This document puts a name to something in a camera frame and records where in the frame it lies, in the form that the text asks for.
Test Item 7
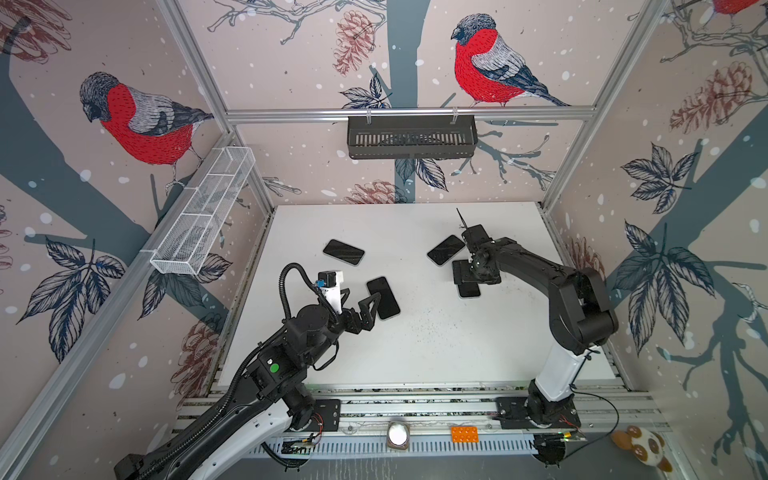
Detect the black wall basket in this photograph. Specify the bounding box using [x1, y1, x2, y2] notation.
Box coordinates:
[347, 115, 478, 160]

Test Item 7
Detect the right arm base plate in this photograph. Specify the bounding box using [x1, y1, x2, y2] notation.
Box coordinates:
[495, 395, 581, 430]

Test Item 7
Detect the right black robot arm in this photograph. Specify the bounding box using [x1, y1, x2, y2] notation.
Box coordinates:
[454, 225, 618, 427]

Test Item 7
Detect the black phone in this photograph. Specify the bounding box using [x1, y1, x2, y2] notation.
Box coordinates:
[366, 277, 401, 320]
[427, 234, 465, 266]
[323, 239, 365, 266]

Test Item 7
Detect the orange toy brick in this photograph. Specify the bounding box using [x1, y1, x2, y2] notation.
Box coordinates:
[450, 426, 479, 444]

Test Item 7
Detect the round silver button light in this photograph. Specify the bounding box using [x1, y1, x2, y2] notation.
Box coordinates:
[386, 421, 410, 451]

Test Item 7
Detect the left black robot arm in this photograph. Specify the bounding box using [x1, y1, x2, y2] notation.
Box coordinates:
[114, 263, 381, 479]

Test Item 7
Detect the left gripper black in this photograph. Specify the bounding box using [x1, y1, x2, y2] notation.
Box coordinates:
[303, 286, 380, 368]

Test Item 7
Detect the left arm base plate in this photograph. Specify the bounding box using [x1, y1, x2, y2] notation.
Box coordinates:
[289, 399, 341, 433]

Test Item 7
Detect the brown white plush toy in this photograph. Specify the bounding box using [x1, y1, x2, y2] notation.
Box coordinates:
[610, 425, 673, 473]

